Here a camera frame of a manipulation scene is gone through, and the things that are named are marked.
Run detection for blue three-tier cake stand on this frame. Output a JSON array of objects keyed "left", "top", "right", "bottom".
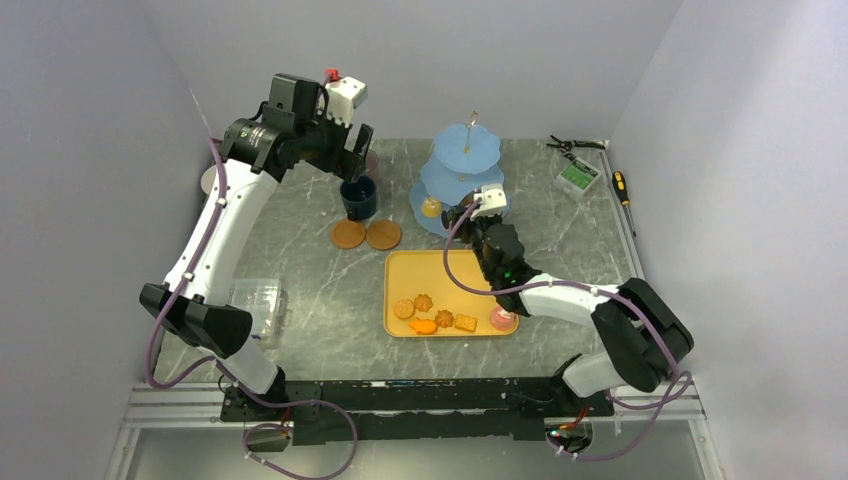
[{"left": 409, "top": 111, "right": 505, "bottom": 238}]

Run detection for right wooden coaster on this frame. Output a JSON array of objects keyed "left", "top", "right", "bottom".
[{"left": 365, "top": 220, "right": 403, "bottom": 251}]

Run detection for left wooden coaster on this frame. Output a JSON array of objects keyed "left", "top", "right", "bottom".
[{"left": 330, "top": 219, "right": 367, "bottom": 250}]

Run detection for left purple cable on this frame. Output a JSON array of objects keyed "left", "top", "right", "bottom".
[{"left": 144, "top": 72, "right": 360, "bottom": 480}]

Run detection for wooden coaster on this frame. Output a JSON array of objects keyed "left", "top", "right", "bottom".
[
  {"left": 330, "top": 219, "right": 367, "bottom": 250},
  {"left": 365, "top": 220, "right": 403, "bottom": 251}
]

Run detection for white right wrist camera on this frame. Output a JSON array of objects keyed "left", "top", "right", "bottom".
[{"left": 470, "top": 184, "right": 509, "bottom": 219}]

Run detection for dark blue mug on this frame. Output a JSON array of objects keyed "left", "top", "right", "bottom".
[{"left": 339, "top": 175, "right": 378, "bottom": 221}]

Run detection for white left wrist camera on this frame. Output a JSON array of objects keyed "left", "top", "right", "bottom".
[{"left": 324, "top": 69, "right": 368, "bottom": 128}]

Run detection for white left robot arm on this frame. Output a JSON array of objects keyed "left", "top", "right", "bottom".
[{"left": 139, "top": 71, "right": 374, "bottom": 420}]

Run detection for square cracker biscuit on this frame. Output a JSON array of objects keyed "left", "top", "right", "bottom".
[{"left": 453, "top": 314, "right": 478, "bottom": 333}]

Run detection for round orange cookie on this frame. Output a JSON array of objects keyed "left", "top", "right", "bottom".
[{"left": 392, "top": 299, "right": 416, "bottom": 320}]

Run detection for yellow serving tray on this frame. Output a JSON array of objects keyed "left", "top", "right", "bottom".
[{"left": 383, "top": 250, "right": 520, "bottom": 338}]

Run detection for black pliers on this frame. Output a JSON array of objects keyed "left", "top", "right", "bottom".
[{"left": 545, "top": 135, "right": 607, "bottom": 154}]

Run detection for yellow black screwdriver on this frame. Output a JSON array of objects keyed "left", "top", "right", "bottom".
[{"left": 612, "top": 171, "right": 637, "bottom": 238}]

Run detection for purple-grey mug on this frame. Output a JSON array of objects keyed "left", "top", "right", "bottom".
[{"left": 363, "top": 150, "right": 379, "bottom": 176}]

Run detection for orange fish-shaped cookie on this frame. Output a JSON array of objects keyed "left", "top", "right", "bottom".
[{"left": 408, "top": 317, "right": 439, "bottom": 335}]

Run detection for clear plastic screw box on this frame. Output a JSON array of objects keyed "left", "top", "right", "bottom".
[{"left": 229, "top": 278, "right": 287, "bottom": 348}]

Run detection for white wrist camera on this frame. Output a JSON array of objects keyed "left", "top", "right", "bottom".
[
  {"left": 324, "top": 69, "right": 368, "bottom": 128},
  {"left": 470, "top": 184, "right": 509, "bottom": 219}
]

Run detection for dark orange swirl cookie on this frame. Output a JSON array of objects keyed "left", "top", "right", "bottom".
[{"left": 434, "top": 310, "right": 455, "bottom": 328}]

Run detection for pink cupcake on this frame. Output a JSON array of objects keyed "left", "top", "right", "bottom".
[{"left": 489, "top": 307, "right": 519, "bottom": 331}]

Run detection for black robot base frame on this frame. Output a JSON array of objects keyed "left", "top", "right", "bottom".
[{"left": 220, "top": 377, "right": 614, "bottom": 446}]

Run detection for green white electronic box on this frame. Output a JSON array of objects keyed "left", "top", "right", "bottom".
[{"left": 554, "top": 156, "right": 603, "bottom": 201}]

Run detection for white tape roll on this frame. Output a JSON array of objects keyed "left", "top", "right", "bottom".
[{"left": 199, "top": 165, "right": 217, "bottom": 196}]

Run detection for yellow cupcake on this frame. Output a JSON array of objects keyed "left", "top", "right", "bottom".
[{"left": 420, "top": 197, "right": 443, "bottom": 219}]

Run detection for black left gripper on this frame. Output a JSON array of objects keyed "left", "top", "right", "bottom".
[{"left": 296, "top": 103, "right": 373, "bottom": 183}]

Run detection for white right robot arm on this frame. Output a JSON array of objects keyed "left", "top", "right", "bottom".
[{"left": 441, "top": 202, "right": 694, "bottom": 415}]

